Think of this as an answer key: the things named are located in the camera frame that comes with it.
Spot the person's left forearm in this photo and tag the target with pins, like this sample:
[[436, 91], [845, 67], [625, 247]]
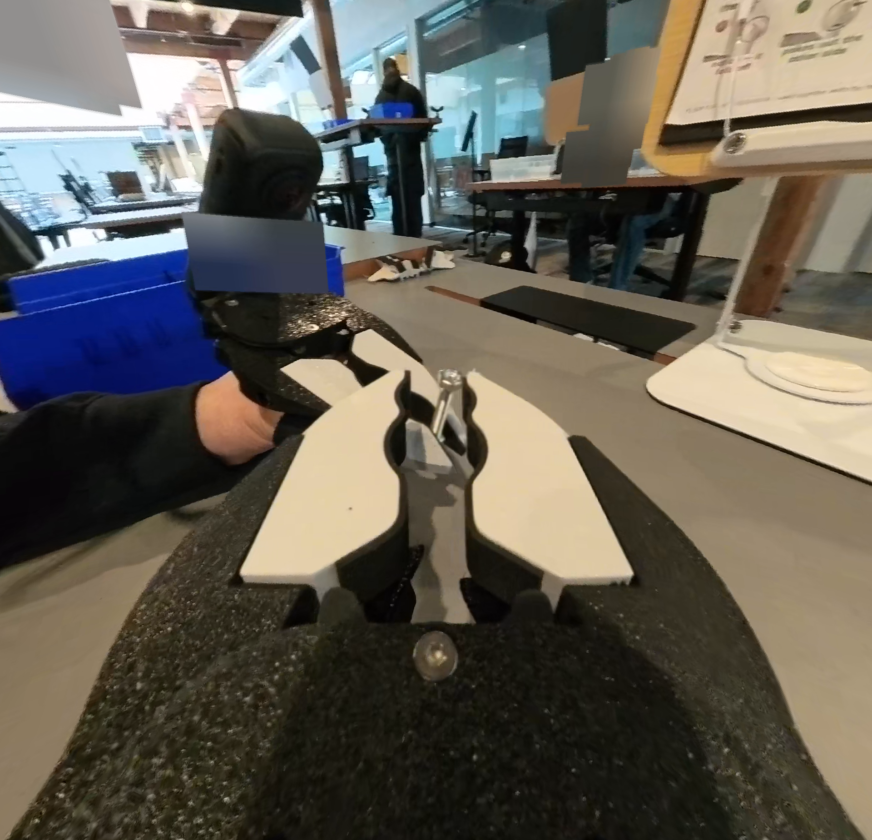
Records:
[[102, 465]]

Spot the black rectangular mat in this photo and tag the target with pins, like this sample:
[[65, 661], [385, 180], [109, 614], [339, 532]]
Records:
[[586, 319]]

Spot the black office chair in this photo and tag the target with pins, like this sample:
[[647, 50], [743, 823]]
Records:
[[511, 148]]

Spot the grey table with brown edge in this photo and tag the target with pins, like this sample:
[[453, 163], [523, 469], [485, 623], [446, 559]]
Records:
[[381, 244]]

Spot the brown wooden column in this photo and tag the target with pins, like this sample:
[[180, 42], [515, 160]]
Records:
[[327, 49]]

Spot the white and wood document stand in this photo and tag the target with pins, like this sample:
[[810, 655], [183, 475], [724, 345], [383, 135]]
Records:
[[715, 390]]

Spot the small blue bin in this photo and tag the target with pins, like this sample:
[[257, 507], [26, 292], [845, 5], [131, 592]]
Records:
[[392, 111]]

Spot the long brown desk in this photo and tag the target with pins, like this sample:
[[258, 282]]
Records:
[[518, 184]]

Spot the printed instruction sheet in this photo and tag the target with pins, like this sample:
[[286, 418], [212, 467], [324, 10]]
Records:
[[783, 70]]

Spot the brown standing desk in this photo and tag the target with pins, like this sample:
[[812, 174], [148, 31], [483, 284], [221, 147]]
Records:
[[415, 122]]

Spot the black bag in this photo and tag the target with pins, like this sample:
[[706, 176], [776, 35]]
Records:
[[509, 252]]

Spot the silver threaded bolt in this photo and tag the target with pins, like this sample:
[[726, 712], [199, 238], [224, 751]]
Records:
[[446, 411]]

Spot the person's left hand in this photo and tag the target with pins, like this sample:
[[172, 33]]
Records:
[[231, 424]]

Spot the white box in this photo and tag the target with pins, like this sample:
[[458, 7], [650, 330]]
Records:
[[524, 167]]

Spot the silver hex nut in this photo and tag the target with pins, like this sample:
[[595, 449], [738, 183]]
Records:
[[451, 378]]

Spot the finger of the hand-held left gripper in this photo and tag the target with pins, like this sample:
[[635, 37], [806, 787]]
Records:
[[320, 383], [381, 356]]

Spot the blue plastic bin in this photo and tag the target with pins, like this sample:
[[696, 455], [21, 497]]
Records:
[[102, 336]]

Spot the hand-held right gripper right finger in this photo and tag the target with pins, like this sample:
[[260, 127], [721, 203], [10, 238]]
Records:
[[538, 499]]

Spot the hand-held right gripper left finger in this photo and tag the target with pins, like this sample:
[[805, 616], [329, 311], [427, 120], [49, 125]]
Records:
[[327, 499]]

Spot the white and black plastic parts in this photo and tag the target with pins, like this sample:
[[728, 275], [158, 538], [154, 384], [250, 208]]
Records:
[[409, 267]]

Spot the wooden post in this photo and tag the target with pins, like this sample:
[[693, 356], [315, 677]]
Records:
[[783, 240]]

